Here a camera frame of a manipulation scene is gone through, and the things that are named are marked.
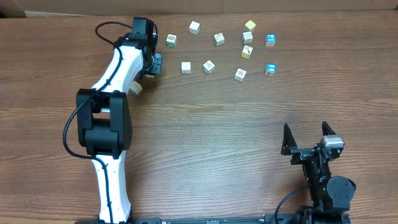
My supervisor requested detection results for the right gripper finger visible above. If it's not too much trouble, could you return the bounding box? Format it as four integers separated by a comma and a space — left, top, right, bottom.
322, 121, 336, 136
280, 123, 297, 156

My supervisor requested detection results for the plain white block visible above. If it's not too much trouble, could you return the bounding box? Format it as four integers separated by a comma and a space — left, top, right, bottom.
181, 62, 192, 74

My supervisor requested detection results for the white block green triangle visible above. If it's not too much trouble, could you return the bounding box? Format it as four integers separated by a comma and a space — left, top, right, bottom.
202, 60, 215, 75

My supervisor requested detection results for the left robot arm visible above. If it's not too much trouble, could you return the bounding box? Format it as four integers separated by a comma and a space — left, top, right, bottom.
71, 17, 162, 223

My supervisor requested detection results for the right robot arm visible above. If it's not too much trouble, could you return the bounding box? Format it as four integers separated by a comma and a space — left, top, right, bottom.
274, 121, 356, 224

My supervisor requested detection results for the block with green B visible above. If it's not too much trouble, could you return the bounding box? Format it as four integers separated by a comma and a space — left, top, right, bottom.
166, 34, 177, 47

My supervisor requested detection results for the white block green pattern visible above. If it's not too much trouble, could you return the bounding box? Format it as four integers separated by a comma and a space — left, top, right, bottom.
213, 32, 225, 46

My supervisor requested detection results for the blue top block right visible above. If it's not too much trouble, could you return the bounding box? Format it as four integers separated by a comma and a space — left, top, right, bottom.
265, 63, 277, 76

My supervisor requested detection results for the white block grape picture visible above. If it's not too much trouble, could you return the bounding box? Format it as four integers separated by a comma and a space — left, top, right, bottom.
234, 68, 246, 82

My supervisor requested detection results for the yellow block with tool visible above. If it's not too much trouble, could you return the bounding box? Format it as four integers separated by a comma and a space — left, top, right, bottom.
241, 45, 253, 59

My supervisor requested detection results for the white block blue pattern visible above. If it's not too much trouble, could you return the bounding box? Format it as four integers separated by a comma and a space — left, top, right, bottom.
242, 31, 253, 44

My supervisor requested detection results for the yellow top block right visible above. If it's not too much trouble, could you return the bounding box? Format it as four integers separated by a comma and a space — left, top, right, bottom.
244, 20, 256, 32

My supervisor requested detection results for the blue P block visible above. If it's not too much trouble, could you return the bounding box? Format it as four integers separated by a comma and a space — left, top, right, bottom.
265, 34, 276, 47

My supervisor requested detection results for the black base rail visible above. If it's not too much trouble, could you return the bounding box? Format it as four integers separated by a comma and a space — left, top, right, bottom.
130, 214, 276, 224

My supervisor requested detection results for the cardboard wall panel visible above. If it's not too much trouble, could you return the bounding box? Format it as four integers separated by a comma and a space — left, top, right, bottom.
1, 0, 397, 17

